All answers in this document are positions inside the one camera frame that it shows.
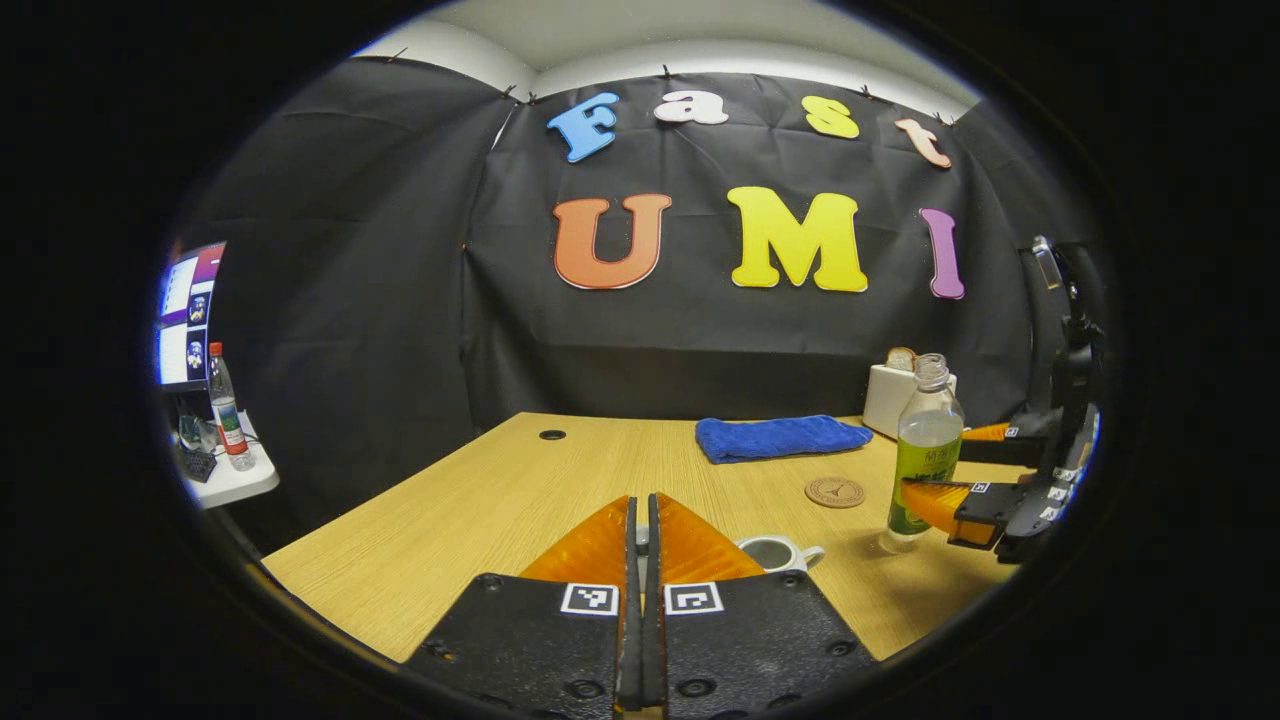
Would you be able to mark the black backdrop cloth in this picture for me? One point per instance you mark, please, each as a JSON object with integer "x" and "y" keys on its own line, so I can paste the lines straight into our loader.
{"x": 400, "y": 300}

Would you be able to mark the computer monitor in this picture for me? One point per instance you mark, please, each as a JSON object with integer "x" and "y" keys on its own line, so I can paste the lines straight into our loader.
{"x": 185, "y": 330}

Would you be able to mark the white teacup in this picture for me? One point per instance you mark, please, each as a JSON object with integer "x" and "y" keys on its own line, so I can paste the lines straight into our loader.
{"x": 768, "y": 550}

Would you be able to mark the green label water bottle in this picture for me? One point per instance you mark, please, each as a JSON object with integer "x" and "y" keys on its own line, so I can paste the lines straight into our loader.
{"x": 925, "y": 440}

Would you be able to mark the clear plastic item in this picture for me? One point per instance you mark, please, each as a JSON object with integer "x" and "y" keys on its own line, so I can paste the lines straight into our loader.
{"x": 195, "y": 433}

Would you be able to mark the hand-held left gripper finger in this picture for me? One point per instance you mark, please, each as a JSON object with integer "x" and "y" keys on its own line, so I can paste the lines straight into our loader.
{"x": 653, "y": 640}
{"x": 629, "y": 640}

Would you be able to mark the white toaster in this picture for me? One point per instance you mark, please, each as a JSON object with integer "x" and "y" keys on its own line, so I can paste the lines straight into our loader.
{"x": 885, "y": 400}

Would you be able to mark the red cap plastic bottle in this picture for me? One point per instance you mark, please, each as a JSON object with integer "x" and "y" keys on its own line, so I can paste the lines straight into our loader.
{"x": 230, "y": 420}

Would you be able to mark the pale bread slice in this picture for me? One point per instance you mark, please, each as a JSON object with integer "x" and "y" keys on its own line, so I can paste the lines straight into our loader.
{"x": 900, "y": 359}

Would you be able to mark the white teacup lid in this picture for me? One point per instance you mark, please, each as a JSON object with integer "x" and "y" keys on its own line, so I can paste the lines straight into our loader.
{"x": 641, "y": 545}

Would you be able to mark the white side table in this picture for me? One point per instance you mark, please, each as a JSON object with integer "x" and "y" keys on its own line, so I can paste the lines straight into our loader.
{"x": 240, "y": 485}

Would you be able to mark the black keyboard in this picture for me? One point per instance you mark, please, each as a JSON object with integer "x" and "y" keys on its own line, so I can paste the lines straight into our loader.
{"x": 198, "y": 465}

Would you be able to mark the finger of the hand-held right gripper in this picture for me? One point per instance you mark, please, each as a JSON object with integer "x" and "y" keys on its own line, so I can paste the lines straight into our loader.
{"x": 985, "y": 510}
{"x": 1010, "y": 452}

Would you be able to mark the blue towel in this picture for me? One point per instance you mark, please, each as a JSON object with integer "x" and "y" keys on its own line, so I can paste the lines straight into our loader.
{"x": 780, "y": 438}

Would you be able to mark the round wooden coaster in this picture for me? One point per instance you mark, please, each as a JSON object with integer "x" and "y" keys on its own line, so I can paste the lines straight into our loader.
{"x": 835, "y": 492}

